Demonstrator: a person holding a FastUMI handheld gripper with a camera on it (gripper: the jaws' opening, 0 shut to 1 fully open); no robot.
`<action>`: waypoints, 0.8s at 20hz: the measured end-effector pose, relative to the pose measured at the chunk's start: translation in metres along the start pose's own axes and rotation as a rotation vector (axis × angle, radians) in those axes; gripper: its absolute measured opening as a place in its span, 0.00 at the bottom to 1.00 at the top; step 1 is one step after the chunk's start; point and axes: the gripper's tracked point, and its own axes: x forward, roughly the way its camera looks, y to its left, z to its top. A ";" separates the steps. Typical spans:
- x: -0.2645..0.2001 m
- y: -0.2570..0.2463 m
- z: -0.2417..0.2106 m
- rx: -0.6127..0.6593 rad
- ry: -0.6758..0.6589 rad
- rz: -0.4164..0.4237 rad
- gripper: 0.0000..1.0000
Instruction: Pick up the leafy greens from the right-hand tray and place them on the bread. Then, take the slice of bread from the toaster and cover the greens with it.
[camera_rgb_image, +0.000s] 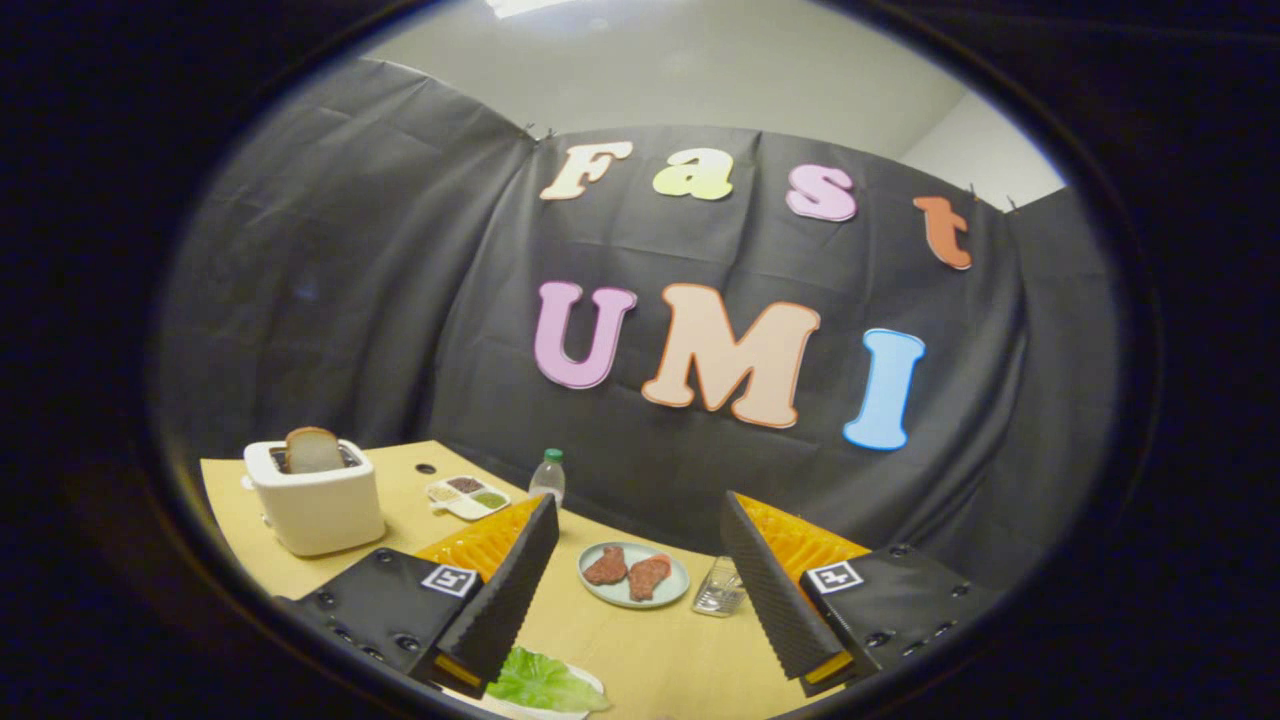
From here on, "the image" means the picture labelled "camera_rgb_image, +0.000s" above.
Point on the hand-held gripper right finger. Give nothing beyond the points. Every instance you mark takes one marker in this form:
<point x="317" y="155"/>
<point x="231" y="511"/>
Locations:
<point x="770" y="590"/>

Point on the brown meat piece orange tip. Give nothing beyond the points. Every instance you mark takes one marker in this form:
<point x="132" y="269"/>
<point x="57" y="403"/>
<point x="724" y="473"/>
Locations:
<point x="649" y="577"/>

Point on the ceiling light panel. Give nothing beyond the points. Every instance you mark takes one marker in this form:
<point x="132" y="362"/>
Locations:
<point x="520" y="6"/>

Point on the clear green-capped water bottle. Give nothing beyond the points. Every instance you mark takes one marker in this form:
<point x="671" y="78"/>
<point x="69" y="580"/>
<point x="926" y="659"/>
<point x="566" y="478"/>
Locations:
<point x="548" y="483"/>

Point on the toast bread slice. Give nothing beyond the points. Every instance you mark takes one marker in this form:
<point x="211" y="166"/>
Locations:
<point x="313" y="452"/>

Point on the small white oval dish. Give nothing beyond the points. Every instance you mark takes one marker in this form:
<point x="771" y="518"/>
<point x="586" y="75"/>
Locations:
<point x="597" y="683"/>

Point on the white divided condiment tray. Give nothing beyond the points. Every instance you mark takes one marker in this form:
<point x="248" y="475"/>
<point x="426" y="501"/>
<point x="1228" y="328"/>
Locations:
<point x="465" y="510"/>

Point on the light blue plate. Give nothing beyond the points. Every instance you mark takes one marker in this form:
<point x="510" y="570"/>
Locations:
<point x="680" y="580"/>

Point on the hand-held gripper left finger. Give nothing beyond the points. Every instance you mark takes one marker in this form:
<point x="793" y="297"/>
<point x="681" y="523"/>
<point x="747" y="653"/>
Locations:
<point x="510" y="600"/>

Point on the green lettuce leaf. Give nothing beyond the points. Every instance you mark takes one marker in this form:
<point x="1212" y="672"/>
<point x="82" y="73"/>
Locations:
<point x="540" y="683"/>

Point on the white toaster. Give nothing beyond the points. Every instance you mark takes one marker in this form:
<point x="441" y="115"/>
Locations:
<point x="320" y="510"/>

